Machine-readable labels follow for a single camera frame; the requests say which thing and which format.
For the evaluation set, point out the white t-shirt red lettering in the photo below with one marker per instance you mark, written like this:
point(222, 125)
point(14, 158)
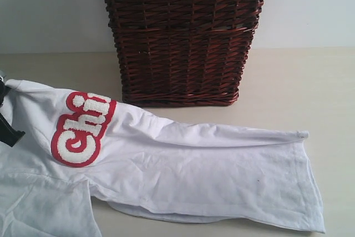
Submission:
point(82, 145)

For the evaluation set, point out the dark brown wicker basket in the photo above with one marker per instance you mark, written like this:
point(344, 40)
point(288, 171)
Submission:
point(180, 53)

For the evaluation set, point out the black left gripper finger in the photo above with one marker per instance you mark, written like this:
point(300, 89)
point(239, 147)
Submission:
point(3, 87)
point(8, 135)

